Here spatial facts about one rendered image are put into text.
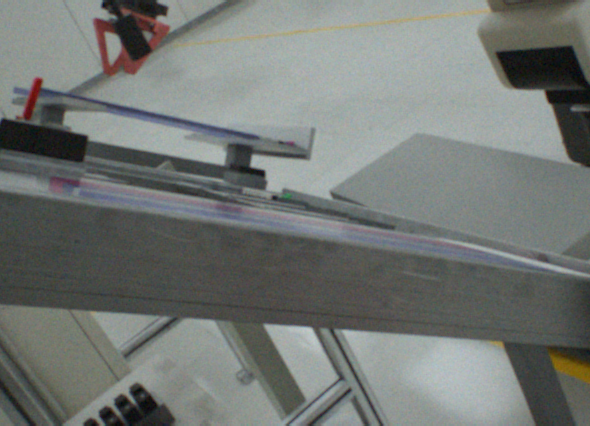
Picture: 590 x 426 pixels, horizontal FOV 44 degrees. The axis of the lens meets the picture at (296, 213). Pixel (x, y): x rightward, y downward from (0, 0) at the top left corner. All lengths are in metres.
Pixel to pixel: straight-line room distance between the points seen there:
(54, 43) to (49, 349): 6.91
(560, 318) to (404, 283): 0.18
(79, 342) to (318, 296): 1.56
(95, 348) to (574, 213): 1.32
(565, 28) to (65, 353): 1.41
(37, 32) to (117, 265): 8.28
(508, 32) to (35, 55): 7.58
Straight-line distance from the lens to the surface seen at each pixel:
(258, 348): 1.60
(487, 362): 1.87
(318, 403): 1.45
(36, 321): 1.98
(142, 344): 2.03
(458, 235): 0.91
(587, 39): 1.31
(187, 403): 1.09
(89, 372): 2.06
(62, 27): 8.76
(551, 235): 1.10
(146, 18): 0.99
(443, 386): 1.85
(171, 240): 0.44
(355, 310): 0.52
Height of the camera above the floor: 1.19
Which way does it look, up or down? 23 degrees down
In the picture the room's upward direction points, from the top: 27 degrees counter-clockwise
